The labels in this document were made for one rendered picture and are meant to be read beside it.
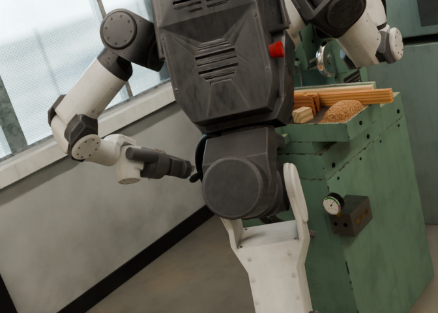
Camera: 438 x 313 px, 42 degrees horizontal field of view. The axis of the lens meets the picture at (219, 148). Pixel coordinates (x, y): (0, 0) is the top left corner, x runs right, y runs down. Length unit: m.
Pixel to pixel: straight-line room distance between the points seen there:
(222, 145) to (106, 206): 1.97
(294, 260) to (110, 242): 1.96
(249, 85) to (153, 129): 2.16
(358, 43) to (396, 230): 1.05
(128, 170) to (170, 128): 1.72
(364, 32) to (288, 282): 0.57
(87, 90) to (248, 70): 0.42
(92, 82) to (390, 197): 1.24
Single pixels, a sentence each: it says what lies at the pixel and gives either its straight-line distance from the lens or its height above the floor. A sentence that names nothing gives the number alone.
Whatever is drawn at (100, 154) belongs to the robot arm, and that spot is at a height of 1.05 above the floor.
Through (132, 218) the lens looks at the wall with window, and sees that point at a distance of 3.15.
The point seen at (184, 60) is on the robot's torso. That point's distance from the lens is 1.11.
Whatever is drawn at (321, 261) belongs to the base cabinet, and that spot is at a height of 0.40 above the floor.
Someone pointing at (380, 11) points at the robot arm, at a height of 1.21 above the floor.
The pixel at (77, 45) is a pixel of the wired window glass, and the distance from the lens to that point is 3.05.
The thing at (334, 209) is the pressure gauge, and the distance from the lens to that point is 1.76.
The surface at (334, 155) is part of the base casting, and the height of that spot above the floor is 0.76.
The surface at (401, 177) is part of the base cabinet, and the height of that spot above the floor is 0.50.
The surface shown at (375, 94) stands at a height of 0.93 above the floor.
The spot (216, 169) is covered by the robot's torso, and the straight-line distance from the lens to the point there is 1.02.
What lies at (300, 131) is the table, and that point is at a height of 0.88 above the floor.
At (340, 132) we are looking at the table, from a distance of 1.71.
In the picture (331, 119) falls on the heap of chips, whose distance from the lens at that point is 1.72.
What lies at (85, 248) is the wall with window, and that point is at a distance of 2.99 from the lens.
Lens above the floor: 1.41
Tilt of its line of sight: 17 degrees down
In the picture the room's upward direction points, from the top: 16 degrees counter-clockwise
